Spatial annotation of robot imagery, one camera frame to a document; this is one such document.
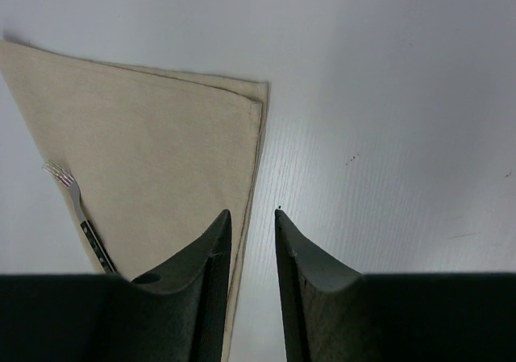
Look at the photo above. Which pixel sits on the beige cloth napkin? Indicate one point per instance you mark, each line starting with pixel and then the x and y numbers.
pixel 158 155

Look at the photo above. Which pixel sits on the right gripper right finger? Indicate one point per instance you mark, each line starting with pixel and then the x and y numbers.
pixel 333 313

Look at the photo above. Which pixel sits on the silver fork black handle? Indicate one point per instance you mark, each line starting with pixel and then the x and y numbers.
pixel 70 184

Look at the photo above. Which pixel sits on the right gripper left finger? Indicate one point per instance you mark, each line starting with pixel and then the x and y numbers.
pixel 173 312

